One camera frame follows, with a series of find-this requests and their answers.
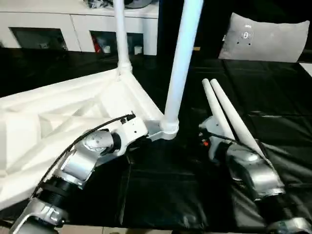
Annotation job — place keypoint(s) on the white plastic table leg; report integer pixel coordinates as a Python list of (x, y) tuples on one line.
[(122, 36), (182, 61), (215, 107), (231, 109)]

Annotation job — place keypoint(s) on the white plastic table top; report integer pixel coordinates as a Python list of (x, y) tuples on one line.
[(48, 109)]

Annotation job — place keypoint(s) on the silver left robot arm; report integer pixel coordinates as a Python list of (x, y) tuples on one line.
[(78, 163)]

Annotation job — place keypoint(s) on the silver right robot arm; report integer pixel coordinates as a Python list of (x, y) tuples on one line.
[(258, 170)]

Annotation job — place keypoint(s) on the black work mat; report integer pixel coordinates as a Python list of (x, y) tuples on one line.
[(268, 97)]

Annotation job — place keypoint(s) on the small white cup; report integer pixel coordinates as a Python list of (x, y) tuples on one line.
[(106, 49), (138, 50)]

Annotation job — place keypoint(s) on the red box in cabinet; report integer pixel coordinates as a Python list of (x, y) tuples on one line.
[(96, 45)]

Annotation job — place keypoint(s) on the tall black cabinet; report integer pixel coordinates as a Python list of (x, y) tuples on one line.
[(212, 29)]

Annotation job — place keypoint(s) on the grey cushion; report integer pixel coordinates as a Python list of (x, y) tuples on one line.
[(265, 39)]

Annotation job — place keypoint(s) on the white flat board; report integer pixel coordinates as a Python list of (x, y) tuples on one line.
[(306, 67)]

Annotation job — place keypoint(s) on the round grey appliance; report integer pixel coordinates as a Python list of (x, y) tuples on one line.
[(139, 3)]

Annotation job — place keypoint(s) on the white cabinet with glass doors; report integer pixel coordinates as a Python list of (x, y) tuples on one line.
[(61, 22)]

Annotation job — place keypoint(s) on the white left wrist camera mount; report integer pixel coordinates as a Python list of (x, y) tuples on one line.
[(134, 130)]

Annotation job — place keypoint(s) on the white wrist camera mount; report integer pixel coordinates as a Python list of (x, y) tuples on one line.
[(212, 126), (134, 130)]

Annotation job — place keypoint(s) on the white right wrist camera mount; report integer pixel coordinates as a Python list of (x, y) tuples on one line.
[(212, 126)]

